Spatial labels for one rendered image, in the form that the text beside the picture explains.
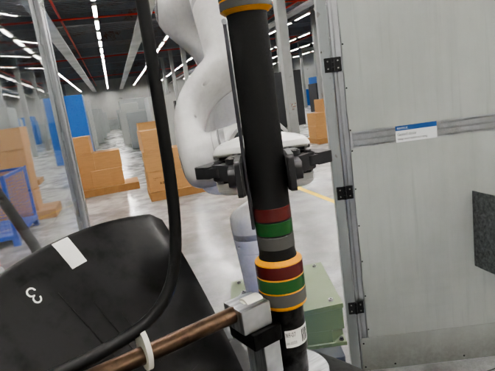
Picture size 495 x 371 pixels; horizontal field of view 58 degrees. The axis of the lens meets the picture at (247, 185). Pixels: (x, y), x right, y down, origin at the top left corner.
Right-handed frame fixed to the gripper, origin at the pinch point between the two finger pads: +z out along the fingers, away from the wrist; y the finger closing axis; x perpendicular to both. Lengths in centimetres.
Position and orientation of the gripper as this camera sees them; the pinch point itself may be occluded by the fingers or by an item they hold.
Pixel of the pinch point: (264, 172)
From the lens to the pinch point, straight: 38.9
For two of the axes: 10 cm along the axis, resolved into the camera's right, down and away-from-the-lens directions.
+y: -9.9, 1.3, 0.3
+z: -0.1, 1.9, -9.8
